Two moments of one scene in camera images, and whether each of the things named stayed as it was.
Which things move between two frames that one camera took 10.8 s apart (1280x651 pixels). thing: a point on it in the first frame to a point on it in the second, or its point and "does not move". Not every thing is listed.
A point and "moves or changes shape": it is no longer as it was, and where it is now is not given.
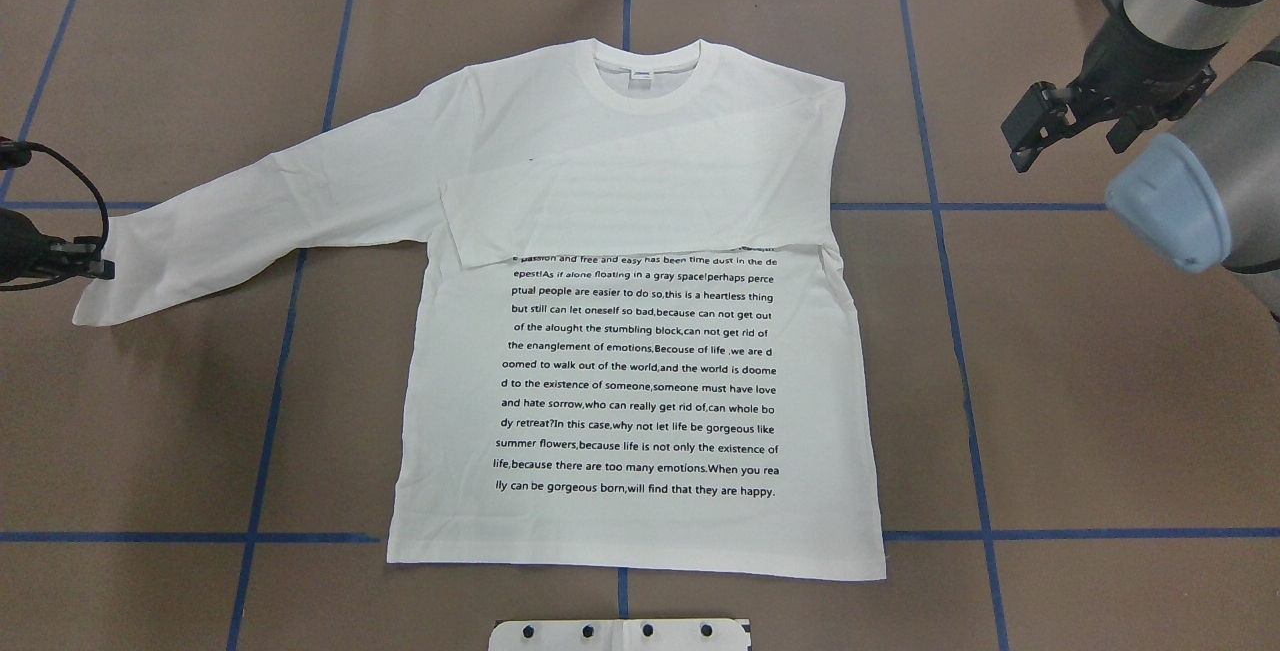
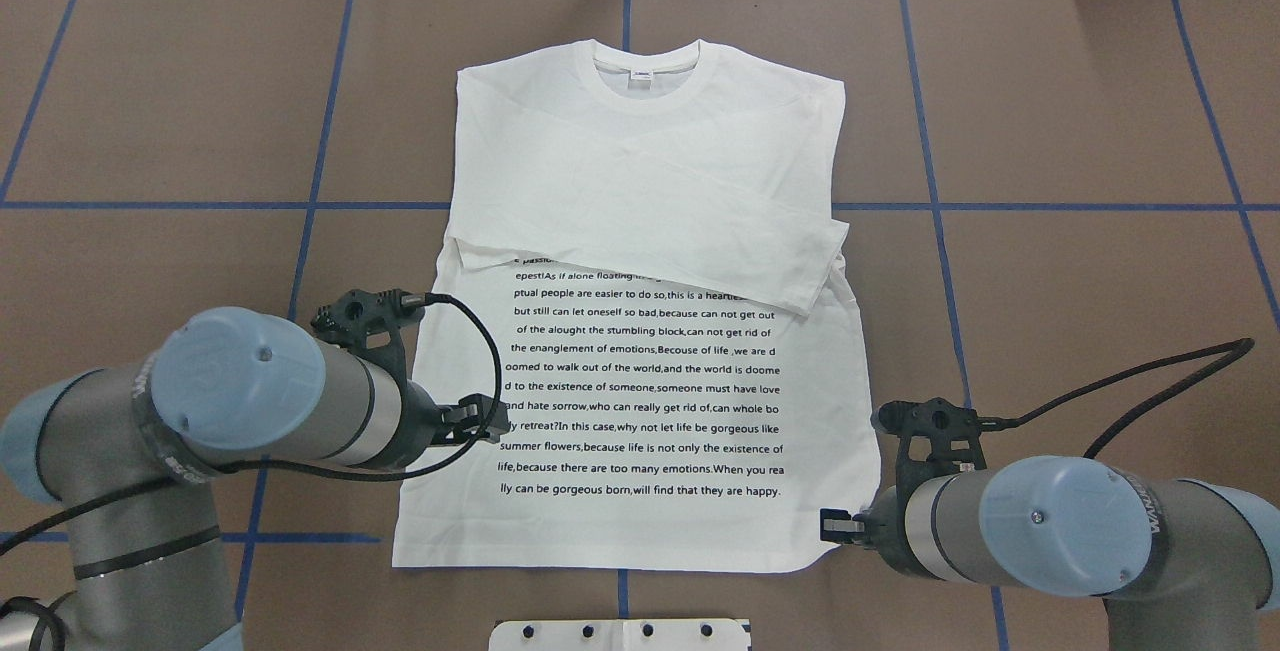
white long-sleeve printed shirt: x=634 y=348 moves or changes shape
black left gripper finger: x=81 y=256 to x=467 y=418
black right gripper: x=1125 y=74 to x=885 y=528
